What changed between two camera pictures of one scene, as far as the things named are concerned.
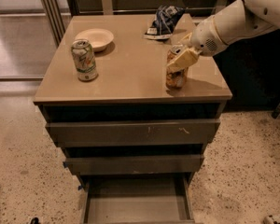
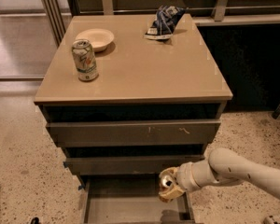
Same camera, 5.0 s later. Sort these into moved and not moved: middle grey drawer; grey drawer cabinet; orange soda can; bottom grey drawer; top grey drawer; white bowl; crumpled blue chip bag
Moved: orange soda can
Not moved: crumpled blue chip bag; white bowl; top grey drawer; bottom grey drawer; grey drawer cabinet; middle grey drawer
